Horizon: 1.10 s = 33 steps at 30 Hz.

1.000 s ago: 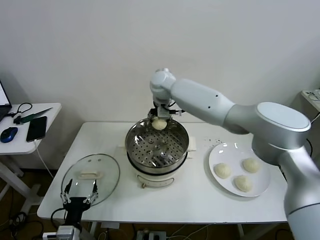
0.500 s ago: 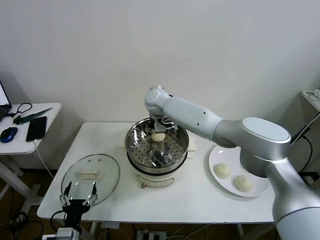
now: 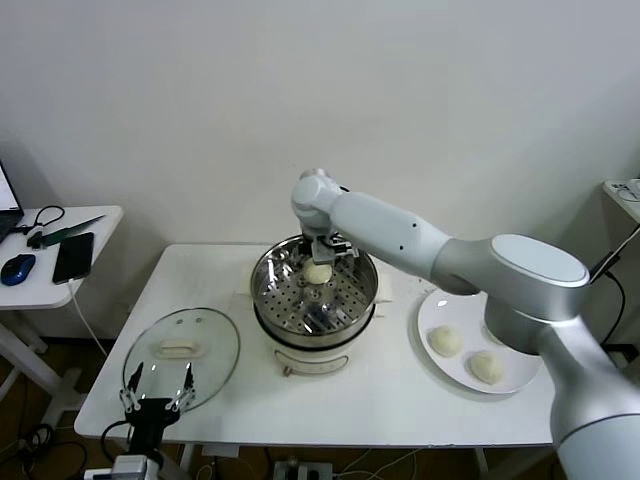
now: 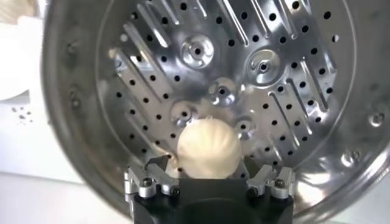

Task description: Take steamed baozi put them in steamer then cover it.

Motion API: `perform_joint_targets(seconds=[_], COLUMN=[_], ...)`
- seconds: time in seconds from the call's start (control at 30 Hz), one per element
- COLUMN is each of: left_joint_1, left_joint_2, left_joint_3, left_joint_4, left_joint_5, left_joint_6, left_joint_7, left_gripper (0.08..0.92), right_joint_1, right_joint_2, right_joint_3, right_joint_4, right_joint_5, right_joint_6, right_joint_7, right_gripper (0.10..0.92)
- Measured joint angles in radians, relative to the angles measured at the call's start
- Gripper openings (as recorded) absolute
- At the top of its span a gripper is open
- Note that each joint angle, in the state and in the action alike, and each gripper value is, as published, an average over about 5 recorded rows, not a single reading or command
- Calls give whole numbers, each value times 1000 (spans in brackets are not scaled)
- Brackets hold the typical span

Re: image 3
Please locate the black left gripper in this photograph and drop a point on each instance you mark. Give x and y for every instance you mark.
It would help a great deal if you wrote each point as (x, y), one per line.
(152, 410)

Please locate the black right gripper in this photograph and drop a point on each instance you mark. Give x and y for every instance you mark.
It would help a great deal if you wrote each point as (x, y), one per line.
(305, 252)

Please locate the white steamed baozi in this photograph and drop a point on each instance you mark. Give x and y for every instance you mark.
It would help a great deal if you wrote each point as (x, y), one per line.
(485, 367)
(317, 274)
(446, 341)

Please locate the glass pot lid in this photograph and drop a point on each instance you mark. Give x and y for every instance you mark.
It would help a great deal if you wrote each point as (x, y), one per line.
(215, 340)

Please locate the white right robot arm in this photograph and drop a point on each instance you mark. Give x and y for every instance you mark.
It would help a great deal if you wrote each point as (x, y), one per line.
(390, 230)

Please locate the perforated steel steamer basket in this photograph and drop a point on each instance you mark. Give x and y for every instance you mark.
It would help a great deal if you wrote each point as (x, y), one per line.
(280, 300)

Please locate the white electric cooking pot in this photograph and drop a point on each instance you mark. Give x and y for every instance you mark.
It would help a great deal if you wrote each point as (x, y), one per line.
(310, 357)

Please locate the white round plate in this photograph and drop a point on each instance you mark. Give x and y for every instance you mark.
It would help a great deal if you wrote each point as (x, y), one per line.
(440, 310)

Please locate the black smartphone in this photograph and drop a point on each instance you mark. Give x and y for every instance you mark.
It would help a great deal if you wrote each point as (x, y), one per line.
(74, 257)

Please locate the grey power strip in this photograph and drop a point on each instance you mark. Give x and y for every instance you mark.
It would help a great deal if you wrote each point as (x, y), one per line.
(302, 471)

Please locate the white side table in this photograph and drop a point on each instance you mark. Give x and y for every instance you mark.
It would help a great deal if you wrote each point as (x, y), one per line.
(100, 220)

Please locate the green flat tool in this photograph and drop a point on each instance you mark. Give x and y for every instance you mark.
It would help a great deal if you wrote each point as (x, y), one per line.
(75, 231)

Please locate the blue computer mouse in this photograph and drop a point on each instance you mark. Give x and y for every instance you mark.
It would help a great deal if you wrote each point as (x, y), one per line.
(19, 269)

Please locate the black laptop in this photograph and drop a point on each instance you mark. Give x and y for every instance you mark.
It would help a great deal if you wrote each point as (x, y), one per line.
(7, 215)

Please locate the white shelf stand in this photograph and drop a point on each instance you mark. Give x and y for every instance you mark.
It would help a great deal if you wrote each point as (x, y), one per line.
(622, 204)

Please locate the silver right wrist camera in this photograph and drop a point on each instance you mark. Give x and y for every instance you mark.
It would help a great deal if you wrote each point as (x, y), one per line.
(322, 252)

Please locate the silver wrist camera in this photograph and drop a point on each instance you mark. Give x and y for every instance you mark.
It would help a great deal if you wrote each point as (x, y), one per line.
(322, 252)
(99, 473)

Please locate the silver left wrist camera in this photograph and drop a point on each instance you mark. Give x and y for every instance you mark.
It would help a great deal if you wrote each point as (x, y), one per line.
(99, 473)

